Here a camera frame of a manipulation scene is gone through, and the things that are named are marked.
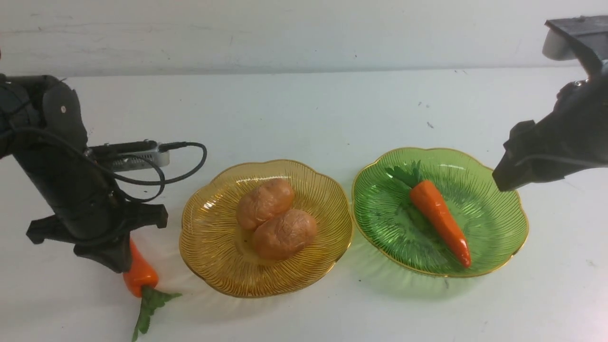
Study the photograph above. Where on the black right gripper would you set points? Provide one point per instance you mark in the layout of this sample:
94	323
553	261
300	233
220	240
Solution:
572	138

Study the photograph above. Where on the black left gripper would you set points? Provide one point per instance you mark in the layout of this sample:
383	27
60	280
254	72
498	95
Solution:
90	211

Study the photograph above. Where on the orange carrot with green leaves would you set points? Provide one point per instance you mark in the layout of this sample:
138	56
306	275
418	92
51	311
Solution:
141	281

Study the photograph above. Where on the brown potato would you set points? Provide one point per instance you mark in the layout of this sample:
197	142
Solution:
284	236
264	202

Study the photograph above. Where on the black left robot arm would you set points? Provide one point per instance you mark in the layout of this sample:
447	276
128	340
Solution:
42	128

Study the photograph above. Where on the green plastic fluted plate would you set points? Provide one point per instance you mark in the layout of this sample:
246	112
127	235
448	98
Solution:
493	222

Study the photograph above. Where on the amber plastic fluted plate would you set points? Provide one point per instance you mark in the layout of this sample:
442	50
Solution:
221	253

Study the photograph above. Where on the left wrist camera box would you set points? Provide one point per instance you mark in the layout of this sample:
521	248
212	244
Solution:
130	156

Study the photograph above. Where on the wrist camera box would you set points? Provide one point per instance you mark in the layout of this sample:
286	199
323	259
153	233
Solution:
581	38
130	156

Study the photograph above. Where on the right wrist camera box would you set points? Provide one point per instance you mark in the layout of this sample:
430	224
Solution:
581	38

